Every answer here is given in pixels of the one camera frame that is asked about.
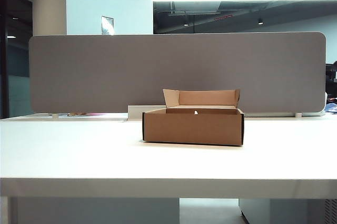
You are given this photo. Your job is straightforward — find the brown cardboard box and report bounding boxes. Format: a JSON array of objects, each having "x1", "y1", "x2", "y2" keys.
[{"x1": 142, "y1": 88, "x2": 245, "y2": 146}]

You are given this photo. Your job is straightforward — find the grey fabric desk divider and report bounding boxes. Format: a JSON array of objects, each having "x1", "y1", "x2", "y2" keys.
[{"x1": 28, "y1": 32, "x2": 327, "y2": 115}]

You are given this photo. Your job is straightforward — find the white desk support panel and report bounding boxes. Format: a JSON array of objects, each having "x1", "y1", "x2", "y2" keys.
[{"x1": 7, "y1": 197, "x2": 180, "y2": 224}]

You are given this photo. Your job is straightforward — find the framed wall poster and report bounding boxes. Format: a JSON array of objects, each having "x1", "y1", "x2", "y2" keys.
[{"x1": 101, "y1": 15, "x2": 114, "y2": 36}]

